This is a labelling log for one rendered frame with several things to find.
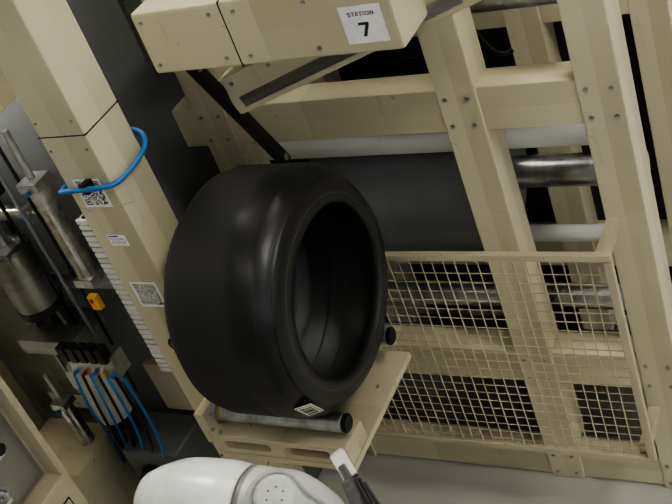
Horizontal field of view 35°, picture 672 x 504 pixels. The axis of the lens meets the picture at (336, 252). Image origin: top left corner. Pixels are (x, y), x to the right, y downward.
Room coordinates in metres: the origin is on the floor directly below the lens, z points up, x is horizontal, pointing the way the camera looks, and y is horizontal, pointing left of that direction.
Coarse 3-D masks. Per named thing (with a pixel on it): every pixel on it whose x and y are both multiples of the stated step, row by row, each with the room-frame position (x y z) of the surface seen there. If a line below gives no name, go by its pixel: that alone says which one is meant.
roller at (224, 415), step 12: (228, 420) 1.94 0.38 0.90; (240, 420) 1.92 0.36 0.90; (252, 420) 1.90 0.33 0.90; (264, 420) 1.88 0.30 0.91; (276, 420) 1.86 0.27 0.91; (288, 420) 1.84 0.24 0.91; (300, 420) 1.83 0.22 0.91; (312, 420) 1.81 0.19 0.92; (324, 420) 1.79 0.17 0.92; (336, 420) 1.77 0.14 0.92; (348, 420) 1.77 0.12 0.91; (348, 432) 1.77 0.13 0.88
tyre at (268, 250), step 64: (256, 192) 1.92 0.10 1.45; (320, 192) 1.94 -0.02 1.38; (192, 256) 1.86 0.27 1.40; (256, 256) 1.78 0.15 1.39; (320, 256) 2.19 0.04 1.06; (384, 256) 2.05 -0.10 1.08; (192, 320) 1.79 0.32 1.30; (256, 320) 1.71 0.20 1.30; (320, 320) 2.10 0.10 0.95; (384, 320) 1.98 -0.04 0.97; (256, 384) 1.70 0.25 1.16; (320, 384) 1.73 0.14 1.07
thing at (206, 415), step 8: (208, 400) 1.97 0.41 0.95; (200, 408) 1.96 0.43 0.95; (208, 408) 1.95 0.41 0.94; (216, 408) 1.97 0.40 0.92; (200, 416) 1.94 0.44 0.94; (208, 416) 1.94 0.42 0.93; (216, 416) 1.96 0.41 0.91; (200, 424) 1.94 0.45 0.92; (208, 424) 1.93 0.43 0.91; (216, 424) 1.95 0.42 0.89; (224, 424) 1.97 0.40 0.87; (208, 432) 1.94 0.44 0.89; (216, 432) 1.94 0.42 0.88; (208, 440) 1.95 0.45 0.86; (216, 440) 1.93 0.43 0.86
